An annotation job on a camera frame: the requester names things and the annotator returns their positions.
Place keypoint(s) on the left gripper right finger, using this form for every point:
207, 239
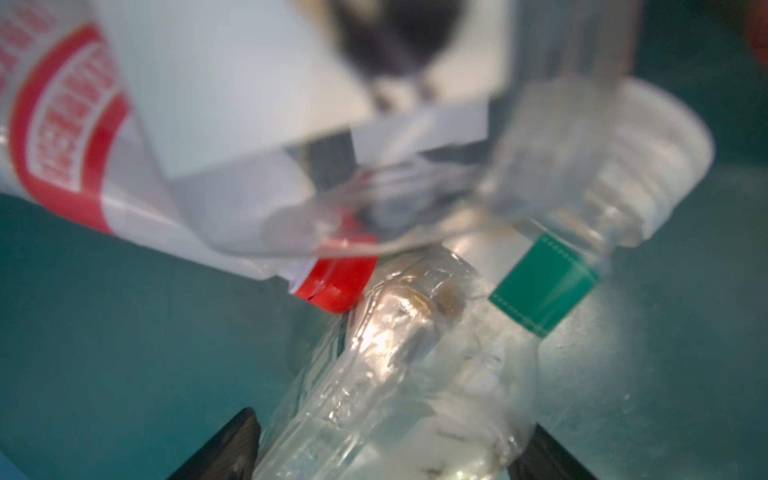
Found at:
546, 459

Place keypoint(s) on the large clear green band bottle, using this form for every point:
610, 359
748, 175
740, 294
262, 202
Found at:
433, 374

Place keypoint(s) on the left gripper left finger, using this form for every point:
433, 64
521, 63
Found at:
230, 454

